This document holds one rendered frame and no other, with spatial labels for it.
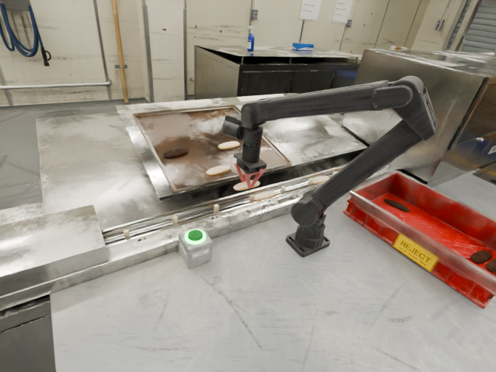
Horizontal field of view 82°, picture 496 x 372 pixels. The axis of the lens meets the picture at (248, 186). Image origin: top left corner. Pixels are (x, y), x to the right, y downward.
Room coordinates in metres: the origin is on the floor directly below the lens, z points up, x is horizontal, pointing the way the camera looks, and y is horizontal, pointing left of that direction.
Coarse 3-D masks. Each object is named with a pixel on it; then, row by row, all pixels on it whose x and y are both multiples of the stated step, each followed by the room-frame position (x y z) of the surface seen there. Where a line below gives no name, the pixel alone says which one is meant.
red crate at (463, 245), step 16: (352, 208) 0.83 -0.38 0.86; (384, 208) 0.92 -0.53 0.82; (416, 208) 0.94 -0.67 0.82; (368, 224) 0.78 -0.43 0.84; (416, 224) 0.84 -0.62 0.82; (432, 224) 0.85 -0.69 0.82; (384, 240) 0.72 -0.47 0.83; (448, 240) 0.77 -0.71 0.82; (464, 240) 0.78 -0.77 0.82; (464, 256) 0.70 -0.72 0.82; (432, 272) 0.61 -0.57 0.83; (448, 272) 0.59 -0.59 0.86; (464, 288) 0.55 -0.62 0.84; (480, 288) 0.53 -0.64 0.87; (480, 304) 0.51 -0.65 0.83
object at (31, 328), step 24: (480, 168) 1.42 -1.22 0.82; (0, 216) 0.62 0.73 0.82; (24, 216) 0.64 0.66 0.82; (0, 312) 0.34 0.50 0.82; (24, 312) 0.36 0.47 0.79; (48, 312) 0.38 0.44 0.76; (0, 336) 0.32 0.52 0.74; (24, 336) 0.35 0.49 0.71; (48, 336) 0.37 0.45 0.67; (0, 360) 0.31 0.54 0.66; (24, 360) 0.33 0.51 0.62; (48, 360) 0.36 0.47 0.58
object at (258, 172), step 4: (236, 164) 0.81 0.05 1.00; (240, 164) 0.79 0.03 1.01; (244, 168) 0.77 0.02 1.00; (256, 168) 0.79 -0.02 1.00; (244, 172) 0.77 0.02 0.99; (248, 172) 0.76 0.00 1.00; (252, 172) 0.76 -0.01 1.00; (256, 172) 0.77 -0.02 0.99; (260, 172) 0.78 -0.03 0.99; (248, 176) 0.76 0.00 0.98; (256, 176) 0.79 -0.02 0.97; (260, 176) 0.79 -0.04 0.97; (248, 180) 0.77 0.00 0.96; (256, 180) 0.79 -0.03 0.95; (248, 184) 0.78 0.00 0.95; (252, 184) 0.79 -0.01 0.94
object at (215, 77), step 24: (216, 48) 3.26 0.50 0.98; (240, 48) 3.50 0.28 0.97; (264, 48) 3.79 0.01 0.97; (288, 48) 4.12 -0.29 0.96; (216, 72) 3.05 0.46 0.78; (240, 72) 2.71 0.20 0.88; (264, 72) 2.87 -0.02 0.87; (288, 72) 3.04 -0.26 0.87; (312, 72) 3.24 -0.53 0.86; (336, 72) 3.45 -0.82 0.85; (216, 96) 3.03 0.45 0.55; (240, 96) 2.72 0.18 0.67
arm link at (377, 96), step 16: (384, 80) 0.66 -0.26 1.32; (288, 96) 0.75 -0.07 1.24; (304, 96) 0.71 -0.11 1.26; (320, 96) 0.69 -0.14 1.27; (336, 96) 0.67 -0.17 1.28; (352, 96) 0.65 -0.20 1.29; (368, 96) 0.63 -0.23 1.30; (384, 96) 0.59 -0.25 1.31; (400, 96) 0.58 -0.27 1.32; (256, 112) 0.77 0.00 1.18; (272, 112) 0.75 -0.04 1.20; (288, 112) 0.73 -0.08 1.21; (304, 112) 0.71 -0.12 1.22; (320, 112) 0.69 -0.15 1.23; (336, 112) 0.67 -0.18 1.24
